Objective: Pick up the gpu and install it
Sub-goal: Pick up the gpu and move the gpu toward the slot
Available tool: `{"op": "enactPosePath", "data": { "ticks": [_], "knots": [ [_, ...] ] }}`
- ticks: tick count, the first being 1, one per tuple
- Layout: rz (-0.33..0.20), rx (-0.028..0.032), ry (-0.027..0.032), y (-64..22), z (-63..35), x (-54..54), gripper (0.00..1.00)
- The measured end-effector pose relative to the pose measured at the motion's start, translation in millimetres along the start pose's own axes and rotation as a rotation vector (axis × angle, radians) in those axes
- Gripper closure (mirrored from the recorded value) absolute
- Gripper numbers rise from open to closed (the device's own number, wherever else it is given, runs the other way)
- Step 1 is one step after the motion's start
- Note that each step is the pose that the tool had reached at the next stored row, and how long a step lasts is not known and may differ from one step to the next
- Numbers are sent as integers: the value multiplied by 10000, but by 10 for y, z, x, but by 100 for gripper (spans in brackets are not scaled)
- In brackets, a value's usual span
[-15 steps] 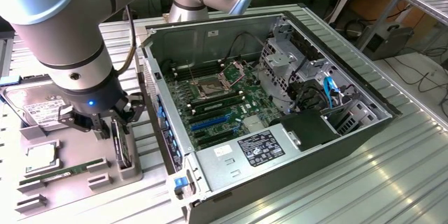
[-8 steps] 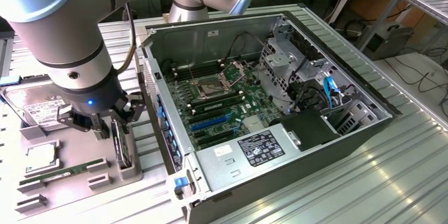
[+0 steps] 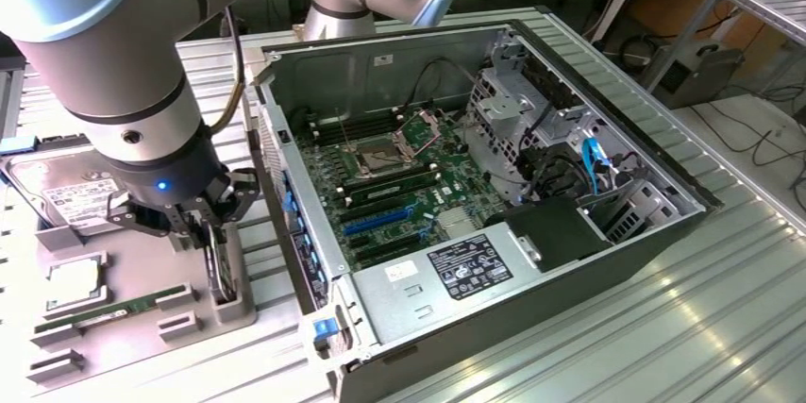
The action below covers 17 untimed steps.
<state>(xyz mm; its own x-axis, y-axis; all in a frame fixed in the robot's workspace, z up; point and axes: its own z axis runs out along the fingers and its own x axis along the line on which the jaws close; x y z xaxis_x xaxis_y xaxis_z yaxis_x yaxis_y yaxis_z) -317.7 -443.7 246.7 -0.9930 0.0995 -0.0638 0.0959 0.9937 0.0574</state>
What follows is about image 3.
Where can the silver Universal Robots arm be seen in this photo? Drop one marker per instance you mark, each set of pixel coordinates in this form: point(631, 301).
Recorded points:
point(119, 68)

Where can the grey power supply unit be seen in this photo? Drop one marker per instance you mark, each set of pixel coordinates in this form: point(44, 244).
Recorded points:
point(440, 280)

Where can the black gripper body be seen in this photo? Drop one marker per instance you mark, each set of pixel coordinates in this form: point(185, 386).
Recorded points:
point(167, 172)

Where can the blue case latch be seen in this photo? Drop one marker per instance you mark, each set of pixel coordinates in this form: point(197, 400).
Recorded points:
point(322, 327)

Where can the black graphics card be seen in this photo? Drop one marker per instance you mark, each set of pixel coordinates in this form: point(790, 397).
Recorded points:
point(221, 266)

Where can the black plastic shroud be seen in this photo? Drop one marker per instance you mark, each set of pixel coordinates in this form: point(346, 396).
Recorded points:
point(554, 233)

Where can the aluminium frame table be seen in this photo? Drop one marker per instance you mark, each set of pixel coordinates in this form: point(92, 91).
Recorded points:
point(765, 11)

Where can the metal socket cover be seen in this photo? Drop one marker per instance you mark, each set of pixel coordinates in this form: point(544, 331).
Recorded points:
point(423, 127)

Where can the green motherboard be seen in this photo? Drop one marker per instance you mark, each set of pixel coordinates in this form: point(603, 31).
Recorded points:
point(440, 186)

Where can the blue expansion slot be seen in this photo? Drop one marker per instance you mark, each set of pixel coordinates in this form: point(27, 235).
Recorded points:
point(376, 222)

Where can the open black PC case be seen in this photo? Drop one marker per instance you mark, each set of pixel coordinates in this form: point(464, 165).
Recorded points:
point(630, 148)

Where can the silver CPU chip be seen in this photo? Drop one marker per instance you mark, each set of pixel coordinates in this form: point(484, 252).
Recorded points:
point(76, 284)

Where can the CPU socket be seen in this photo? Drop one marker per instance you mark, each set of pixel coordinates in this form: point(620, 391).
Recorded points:
point(380, 157)

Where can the installed green RAM stick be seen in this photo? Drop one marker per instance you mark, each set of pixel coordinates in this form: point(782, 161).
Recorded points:
point(390, 187)

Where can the grey parts rack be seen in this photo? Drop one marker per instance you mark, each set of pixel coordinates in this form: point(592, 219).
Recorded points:
point(139, 299)

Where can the metal disk bay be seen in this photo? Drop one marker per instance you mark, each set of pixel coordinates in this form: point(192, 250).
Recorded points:
point(510, 115)

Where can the silver hard disk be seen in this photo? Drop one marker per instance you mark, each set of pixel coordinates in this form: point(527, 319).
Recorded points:
point(63, 190)

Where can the grey equipment box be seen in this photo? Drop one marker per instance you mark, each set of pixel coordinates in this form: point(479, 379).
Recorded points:
point(695, 75)

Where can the silver chipset heatsink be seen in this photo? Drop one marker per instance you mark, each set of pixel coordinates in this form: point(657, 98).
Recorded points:
point(458, 224)

